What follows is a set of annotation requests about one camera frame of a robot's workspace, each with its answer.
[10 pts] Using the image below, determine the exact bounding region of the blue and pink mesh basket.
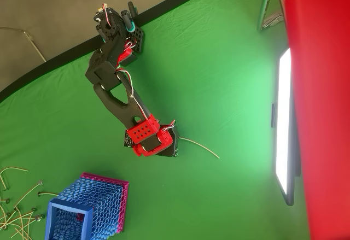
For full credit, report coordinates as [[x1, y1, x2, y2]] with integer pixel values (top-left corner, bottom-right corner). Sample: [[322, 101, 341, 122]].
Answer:
[[44, 172, 130, 240]]

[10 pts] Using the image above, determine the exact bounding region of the thin bent white wire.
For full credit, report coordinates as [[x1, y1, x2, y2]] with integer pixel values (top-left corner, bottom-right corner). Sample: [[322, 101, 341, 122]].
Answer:
[[0, 166, 30, 191]]

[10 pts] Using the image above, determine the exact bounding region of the green table cloth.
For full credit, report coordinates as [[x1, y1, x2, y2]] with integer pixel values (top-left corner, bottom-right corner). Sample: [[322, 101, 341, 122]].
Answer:
[[0, 0, 312, 240]]

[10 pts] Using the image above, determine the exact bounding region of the large red foreground object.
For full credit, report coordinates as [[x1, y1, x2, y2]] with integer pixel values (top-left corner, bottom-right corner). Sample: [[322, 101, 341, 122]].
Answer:
[[281, 0, 350, 240]]

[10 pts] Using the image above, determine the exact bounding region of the chrome tube stand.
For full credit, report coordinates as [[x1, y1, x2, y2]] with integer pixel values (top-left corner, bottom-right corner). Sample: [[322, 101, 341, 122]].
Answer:
[[256, 0, 287, 32]]

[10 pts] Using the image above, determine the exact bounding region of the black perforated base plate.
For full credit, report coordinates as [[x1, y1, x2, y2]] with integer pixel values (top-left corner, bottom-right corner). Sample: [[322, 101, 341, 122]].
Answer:
[[127, 24, 145, 61]]

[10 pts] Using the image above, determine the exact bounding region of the black clamp with teal ring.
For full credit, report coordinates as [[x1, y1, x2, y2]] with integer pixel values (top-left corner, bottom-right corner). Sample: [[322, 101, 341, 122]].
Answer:
[[121, 1, 137, 33]]

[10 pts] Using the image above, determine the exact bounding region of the thin pale cable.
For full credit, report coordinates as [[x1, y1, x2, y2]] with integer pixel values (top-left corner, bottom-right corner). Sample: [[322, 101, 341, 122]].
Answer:
[[0, 26, 48, 63]]

